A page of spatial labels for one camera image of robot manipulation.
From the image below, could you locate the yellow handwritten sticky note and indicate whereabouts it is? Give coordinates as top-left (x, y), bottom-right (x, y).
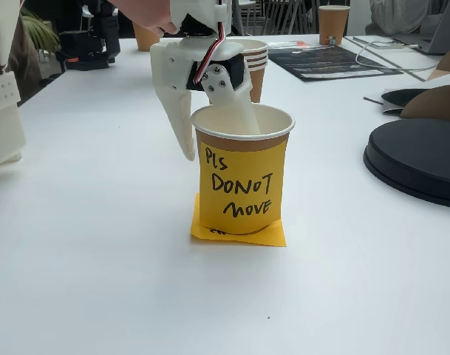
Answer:
top-left (198, 138), bottom-right (287, 227)
top-left (190, 192), bottom-right (287, 248)

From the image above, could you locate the brown paper cup with sticker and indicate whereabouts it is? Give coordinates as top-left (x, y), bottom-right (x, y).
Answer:
top-left (318, 5), bottom-right (352, 47)
top-left (248, 64), bottom-right (268, 104)

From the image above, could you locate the person's hand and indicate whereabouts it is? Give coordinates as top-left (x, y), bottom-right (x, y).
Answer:
top-left (113, 0), bottom-right (182, 36)

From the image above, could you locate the white leaflet with red mark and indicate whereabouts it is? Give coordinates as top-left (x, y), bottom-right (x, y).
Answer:
top-left (267, 40), bottom-right (320, 51)

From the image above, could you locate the grey metal chair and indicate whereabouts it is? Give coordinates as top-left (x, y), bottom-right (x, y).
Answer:
top-left (259, 0), bottom-right (318, 36)

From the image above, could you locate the black printed sheet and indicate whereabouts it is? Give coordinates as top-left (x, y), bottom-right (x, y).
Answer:
top-left (267, 44), bottom-right (405, 81)

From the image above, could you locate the green plant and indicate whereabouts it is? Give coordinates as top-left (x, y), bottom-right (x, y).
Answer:
top-left (19, 7), bottom-right (62, 51)

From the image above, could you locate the white flat adapter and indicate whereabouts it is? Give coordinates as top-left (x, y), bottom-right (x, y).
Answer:
top-left (370, 40), bottom-right (420, 50)

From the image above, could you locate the black curved piece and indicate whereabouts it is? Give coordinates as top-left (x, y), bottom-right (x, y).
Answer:
top-left (381, 88), bottom-right (432, 112)

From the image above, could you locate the white paper sheet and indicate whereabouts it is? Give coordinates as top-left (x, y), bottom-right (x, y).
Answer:
top-left (363, 72), bottom-right (450, 116)

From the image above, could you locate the black round base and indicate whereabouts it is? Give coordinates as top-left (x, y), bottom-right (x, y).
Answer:
top-left (363, 118), bottom-right (450, 210)

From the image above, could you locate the brown curved cardboard piece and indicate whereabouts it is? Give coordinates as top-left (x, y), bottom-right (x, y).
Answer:
top-left (400, 84), bottom-right (450, 123)

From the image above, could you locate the silver open laptop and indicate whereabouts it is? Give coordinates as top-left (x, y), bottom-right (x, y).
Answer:
top-left (392, 0), bottom-right (450, 56)

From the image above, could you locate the red white black servo cable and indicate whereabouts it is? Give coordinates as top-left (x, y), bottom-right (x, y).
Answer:
top-left (193, 21), bottom-right (229, 84)

